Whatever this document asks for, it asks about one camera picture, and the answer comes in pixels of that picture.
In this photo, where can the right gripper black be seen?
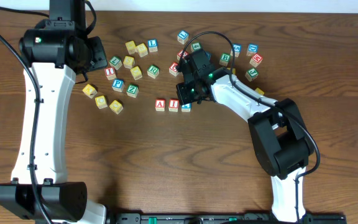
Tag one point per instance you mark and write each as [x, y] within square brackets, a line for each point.
[184, 98]

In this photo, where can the red I block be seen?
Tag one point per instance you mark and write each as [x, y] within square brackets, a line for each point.
[173, 105]

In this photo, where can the red M block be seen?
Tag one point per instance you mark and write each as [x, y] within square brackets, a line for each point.
[255, 60]

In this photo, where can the blue d block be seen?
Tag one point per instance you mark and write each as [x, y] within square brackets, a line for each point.
[252, 49]
[208, 55]

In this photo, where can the blue S block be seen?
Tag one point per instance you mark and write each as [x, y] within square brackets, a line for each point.
[237, 50]

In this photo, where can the red A block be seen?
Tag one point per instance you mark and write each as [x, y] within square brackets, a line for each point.
[160, 105]

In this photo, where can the yellow K block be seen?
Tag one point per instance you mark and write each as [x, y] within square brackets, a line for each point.
[259, 91]

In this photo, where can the red E block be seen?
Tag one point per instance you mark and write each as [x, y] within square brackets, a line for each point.
[182, 54]

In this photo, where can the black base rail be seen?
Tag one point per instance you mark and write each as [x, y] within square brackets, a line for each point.
[247, 218]

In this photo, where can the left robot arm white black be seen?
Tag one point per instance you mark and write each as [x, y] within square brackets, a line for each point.
[53, 54]

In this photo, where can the green Z block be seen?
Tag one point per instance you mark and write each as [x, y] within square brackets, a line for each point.
[132, 90]

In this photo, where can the green J block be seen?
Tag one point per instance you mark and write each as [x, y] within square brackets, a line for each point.
[251, 74]

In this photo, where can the yellow block under gripper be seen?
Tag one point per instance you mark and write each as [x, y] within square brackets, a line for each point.
[90, 91]

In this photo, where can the blue block by gripper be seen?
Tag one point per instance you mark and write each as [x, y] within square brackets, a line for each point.
[118, 85]

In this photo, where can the green L block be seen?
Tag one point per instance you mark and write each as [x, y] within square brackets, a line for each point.
[115, 62]

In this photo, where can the yellow block top left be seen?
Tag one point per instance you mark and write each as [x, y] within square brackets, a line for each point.
[131, 47]

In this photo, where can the yellow block lower middle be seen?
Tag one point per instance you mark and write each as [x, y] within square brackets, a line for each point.
[116, 106]

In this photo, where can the blue question mark block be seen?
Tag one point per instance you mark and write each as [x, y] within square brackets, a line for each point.
[186, 107]

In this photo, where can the blue D block right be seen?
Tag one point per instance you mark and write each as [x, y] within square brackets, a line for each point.
[252, 49]

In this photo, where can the red block far left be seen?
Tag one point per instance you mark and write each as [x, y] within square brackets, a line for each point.
[110, 73]

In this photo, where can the green R block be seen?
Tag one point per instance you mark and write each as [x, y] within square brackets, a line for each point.
[153, 71]

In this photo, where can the blue l block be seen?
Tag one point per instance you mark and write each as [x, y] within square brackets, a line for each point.
[152, 45]
[182, 37]

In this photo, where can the green B block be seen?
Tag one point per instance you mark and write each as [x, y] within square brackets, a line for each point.
[224, 59]

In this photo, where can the blue D block middle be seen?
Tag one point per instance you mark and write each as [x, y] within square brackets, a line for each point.
[208, 55]

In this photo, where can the red U block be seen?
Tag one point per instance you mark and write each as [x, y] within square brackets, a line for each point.
[173, 69]

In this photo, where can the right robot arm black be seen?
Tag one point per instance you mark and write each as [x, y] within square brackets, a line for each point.
[280, 139]

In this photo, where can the green 4 block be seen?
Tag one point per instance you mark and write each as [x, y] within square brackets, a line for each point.
[195, 46]

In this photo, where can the yellow block lower left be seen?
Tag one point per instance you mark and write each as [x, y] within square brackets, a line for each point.
[101, 102]

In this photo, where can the blue L block left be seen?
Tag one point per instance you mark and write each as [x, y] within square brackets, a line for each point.
[152, 45]

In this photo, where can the blue L block top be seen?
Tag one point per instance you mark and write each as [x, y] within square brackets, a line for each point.
[182, 37]

